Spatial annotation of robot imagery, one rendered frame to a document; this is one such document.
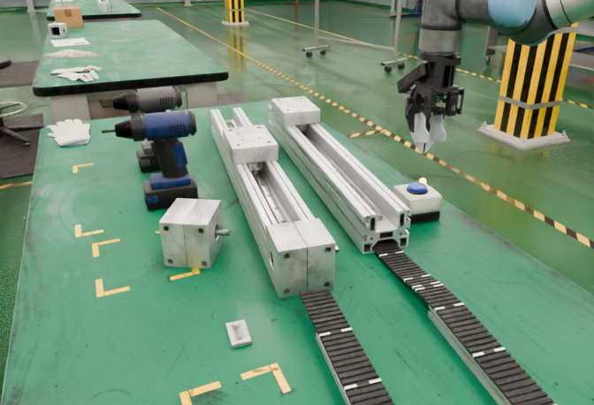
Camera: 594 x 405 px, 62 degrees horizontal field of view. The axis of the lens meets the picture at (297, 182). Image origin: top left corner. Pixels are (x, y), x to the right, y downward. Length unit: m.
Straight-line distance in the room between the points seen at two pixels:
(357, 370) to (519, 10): 0.61
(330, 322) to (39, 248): 0.62
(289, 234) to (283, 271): 0.07
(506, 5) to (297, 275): 0.56
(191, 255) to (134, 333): 0.19
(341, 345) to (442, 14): 0.60
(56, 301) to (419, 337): 0.60
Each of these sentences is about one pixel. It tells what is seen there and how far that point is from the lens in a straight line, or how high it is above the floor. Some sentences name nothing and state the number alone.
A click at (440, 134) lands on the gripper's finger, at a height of 0.98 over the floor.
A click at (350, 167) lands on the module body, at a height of 0.86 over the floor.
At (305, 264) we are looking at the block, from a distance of 0.84.
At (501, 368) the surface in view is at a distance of 0.75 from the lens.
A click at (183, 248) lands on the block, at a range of 0.94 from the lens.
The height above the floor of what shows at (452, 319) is 0.82.
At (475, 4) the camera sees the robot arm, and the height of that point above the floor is 1.24.
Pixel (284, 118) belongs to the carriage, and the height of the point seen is 0.89.
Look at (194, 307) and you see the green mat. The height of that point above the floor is 0.78.
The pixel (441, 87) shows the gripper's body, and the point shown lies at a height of 1.09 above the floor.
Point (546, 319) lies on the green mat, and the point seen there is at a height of 0.78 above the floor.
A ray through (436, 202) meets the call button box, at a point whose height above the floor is 0.82.
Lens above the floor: 1.31
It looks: 24 degrees down
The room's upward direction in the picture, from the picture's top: straight up
